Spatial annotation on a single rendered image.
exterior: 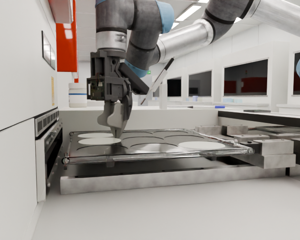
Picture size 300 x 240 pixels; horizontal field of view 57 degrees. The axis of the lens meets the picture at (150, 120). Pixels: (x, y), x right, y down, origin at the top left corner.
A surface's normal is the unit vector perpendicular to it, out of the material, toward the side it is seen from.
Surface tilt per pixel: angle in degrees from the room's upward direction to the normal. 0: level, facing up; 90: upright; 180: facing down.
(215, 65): 90
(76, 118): 90
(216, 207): 0
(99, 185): 90
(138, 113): 90
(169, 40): 64
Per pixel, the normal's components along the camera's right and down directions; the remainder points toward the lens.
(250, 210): 0.00, -1.00
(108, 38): -0.07, 0.07
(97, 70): 0.75, 0.05
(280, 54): 0.25, 0.07
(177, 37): 0.47, -0.38
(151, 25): 0.25, 0.76
